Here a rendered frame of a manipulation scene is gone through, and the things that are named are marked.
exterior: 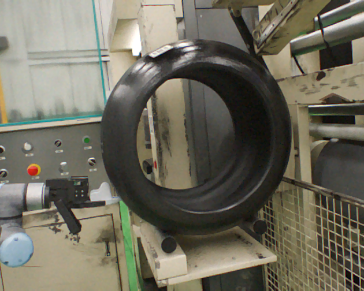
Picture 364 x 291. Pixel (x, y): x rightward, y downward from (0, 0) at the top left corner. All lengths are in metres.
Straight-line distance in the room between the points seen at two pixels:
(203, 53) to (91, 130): 0.76
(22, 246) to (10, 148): 0.75
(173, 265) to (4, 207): 0.48
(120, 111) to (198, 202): 0.51
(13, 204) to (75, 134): 0.61
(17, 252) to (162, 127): 0.67
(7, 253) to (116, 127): 0.39
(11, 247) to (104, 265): 0.79
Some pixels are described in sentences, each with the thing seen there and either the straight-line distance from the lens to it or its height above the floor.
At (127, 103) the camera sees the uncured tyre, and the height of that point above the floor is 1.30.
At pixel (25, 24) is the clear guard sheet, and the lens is 1.60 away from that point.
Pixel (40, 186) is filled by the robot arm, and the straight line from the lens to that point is 1.03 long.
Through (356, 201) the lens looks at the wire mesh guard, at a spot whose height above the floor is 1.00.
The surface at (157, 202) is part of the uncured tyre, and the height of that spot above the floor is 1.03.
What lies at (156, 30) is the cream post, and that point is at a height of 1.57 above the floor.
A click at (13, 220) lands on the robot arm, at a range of 1.05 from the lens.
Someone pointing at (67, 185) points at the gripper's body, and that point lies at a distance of 1.01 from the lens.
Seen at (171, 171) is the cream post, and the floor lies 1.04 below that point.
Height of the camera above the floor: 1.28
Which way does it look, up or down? 6 degrees down
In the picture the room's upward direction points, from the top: 6 degrees counter-clockwise
